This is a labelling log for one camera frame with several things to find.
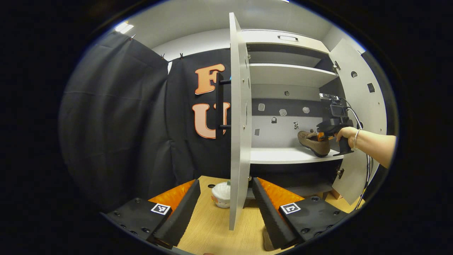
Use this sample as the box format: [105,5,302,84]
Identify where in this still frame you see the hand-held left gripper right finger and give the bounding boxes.
[252,178,358,250]

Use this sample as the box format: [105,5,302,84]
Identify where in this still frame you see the small ceiling light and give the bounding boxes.
[114,21,135,34]

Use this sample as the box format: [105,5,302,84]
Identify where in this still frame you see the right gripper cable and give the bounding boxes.
[345,106,372,210]

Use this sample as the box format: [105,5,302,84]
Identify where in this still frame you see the white cabinet drawer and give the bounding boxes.
[242,30,330,53]

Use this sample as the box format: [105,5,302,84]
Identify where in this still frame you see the white round bowl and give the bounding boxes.
[211,181,231,209]

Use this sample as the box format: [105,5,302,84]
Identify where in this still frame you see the brown fuzzy shoe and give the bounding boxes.
[263,227,276,251]
[297,130,331,158]

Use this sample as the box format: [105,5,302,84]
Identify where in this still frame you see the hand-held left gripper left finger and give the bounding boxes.
[100,180,201,250]

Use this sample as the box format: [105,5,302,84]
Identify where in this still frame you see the black door bar handle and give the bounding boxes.
[215,73,231,139]

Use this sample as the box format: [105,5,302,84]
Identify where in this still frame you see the shoe cabinet door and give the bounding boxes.
[328,38,388,206]
[228,12,252,231]

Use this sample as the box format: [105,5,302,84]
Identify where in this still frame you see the white shoe cabinet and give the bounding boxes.
[244,29,345,199]

